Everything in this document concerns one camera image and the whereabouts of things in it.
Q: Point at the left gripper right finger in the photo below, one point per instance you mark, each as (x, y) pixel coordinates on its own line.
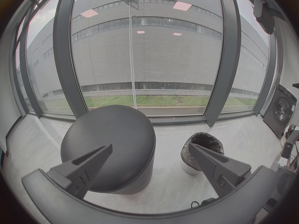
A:
(217, 169)

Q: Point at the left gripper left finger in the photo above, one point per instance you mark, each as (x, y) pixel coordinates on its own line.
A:
(93, 166)

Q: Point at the black plastic bag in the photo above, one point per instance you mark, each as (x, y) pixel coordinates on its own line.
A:
(205, 141)

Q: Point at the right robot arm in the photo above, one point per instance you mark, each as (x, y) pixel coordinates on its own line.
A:
(286, 149)

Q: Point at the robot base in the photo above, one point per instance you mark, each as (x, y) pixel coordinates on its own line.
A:
(283, 183)

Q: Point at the white trash bin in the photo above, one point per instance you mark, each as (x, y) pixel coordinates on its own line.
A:
(189, 170)

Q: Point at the small black box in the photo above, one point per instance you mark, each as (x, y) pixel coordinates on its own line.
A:
(208, 201)

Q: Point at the dark grey round chair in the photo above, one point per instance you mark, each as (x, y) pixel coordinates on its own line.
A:
(112, 129)

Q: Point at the dark grey washing machine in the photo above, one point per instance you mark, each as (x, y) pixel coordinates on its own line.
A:
(280, 111)

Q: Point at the window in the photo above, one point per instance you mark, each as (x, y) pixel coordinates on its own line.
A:
(163, 55)

